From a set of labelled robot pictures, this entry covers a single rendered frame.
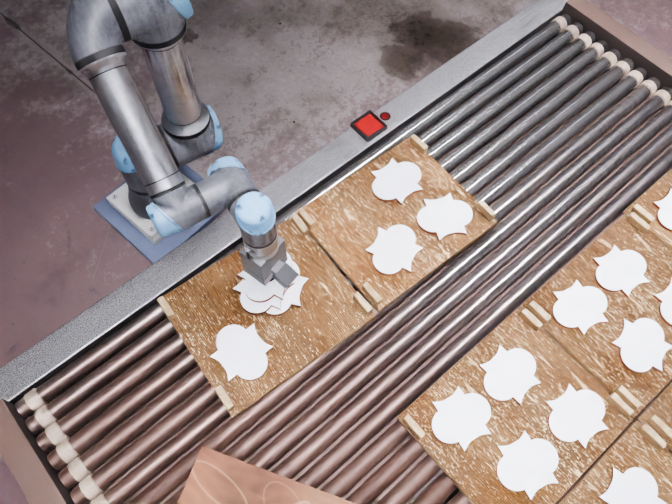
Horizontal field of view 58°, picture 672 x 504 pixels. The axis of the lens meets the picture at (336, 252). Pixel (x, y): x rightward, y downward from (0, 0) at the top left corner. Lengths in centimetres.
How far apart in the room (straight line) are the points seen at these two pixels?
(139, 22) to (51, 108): 207
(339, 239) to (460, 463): 61
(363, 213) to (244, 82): 168
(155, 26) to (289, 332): 73
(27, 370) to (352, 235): 84
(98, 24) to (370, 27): 232
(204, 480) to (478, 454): 59
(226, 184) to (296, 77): 194
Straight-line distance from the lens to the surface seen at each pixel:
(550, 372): 152
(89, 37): 124
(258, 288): 146
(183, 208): 124
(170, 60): 136
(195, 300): 152
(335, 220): 159
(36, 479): 150
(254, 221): 118
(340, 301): 149
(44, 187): 302
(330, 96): 307
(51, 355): 160
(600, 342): 159
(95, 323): 159
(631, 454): 155
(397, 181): 165
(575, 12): 222
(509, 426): 146
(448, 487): 143
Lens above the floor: 232
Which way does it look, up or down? 63 degrees down
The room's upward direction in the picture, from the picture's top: 2 degrees clockwise
